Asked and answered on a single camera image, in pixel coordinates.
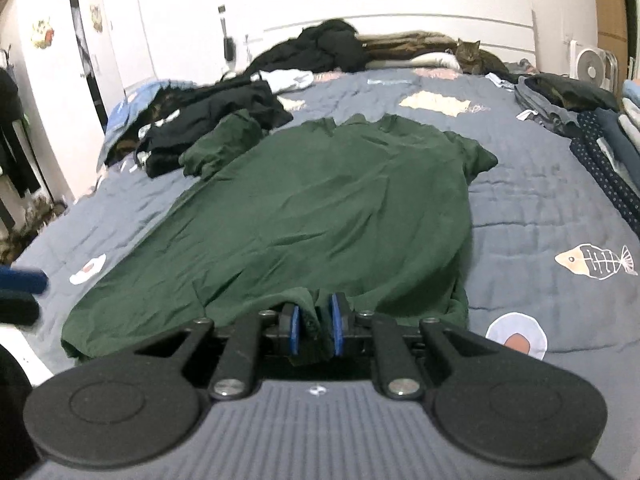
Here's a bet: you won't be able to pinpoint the black puffer jacket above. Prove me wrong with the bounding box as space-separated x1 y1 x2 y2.
244 18 369 79

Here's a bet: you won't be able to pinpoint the tabby cat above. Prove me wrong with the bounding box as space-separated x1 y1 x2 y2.
454 38 509 75

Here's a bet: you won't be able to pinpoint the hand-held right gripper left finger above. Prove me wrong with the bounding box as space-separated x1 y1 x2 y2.
133 303 302 402

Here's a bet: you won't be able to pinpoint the white box fan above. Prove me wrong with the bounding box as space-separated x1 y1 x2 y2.
569 41 617 94

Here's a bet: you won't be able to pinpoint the light blue cloth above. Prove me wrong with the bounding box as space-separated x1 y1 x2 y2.
101 80 201 167

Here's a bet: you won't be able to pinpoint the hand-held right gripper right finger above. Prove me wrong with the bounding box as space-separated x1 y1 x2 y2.
327 292 497 402

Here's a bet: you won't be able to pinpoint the pile of black clothes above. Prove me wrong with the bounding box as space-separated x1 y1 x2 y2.
134 77 296 179

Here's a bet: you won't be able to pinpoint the white garment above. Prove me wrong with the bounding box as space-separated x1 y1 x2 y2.
259 68 317 94

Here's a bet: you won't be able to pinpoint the stack of folded clothes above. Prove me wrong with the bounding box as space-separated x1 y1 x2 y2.
594 79 640 183

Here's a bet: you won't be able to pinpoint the white pillow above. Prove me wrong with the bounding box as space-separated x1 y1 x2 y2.
366 51 464 71

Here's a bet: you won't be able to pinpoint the brown cardboard panel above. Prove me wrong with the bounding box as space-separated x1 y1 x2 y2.
591 0 640 82

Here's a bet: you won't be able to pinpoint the dark green t-shirt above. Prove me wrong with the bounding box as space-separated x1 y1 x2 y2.
61 112 499 367

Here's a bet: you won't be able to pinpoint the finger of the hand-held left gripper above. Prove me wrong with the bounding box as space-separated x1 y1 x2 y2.
0 266 49 297
0 294 41 330

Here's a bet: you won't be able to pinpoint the dark olive folded garment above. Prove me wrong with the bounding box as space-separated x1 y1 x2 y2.
520 72 622 112

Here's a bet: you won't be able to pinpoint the white headboard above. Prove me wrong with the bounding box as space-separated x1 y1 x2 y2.
261 0 540 72

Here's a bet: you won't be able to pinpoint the white wardrobe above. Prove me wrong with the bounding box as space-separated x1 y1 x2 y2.
0 0 153 198

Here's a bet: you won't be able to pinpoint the black hanging brush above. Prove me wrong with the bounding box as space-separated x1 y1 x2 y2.
216 4 239 69

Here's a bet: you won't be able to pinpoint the dark hanging clothes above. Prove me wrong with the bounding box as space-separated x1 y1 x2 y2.
0 66 39 202

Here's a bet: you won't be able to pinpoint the brown fur blanket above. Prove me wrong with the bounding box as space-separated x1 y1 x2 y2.
356 30 462 61

